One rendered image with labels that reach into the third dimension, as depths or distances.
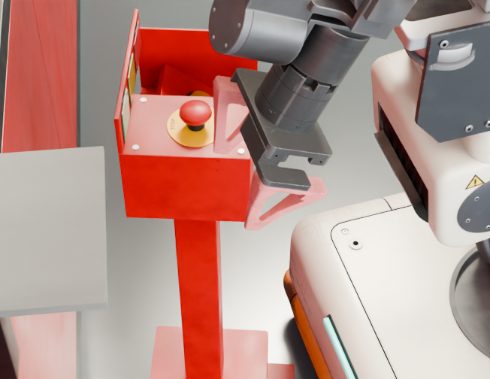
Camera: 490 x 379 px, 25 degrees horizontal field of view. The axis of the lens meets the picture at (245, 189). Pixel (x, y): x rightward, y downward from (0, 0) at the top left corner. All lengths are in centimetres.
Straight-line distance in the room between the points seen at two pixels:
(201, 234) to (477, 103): 52
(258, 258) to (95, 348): 37
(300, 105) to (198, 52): 56
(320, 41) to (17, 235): 31
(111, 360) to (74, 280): 115
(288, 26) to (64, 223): 27
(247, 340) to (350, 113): 73
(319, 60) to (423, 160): 46
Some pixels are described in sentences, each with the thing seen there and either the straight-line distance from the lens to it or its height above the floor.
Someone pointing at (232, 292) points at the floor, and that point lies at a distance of 215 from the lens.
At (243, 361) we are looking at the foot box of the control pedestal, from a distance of 192.
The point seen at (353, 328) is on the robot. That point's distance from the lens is 178.
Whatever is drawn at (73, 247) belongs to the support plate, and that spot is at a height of 100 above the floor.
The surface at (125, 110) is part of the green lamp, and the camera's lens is 132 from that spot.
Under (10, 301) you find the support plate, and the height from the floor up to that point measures 100.
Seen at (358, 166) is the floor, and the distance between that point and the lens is 237.
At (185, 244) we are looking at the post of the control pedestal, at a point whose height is 52.
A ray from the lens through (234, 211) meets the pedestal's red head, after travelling 139.
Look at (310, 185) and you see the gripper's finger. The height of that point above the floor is 105.
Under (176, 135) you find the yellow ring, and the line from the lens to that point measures 134.
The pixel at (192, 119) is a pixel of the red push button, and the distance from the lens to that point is 132.
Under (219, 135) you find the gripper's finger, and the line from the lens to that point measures 102.
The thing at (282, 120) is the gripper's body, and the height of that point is 109.
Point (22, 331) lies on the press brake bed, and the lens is 134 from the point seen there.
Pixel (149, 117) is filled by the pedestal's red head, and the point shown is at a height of 78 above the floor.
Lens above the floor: 174
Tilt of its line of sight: 49 degrees down
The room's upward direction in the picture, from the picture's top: straight up
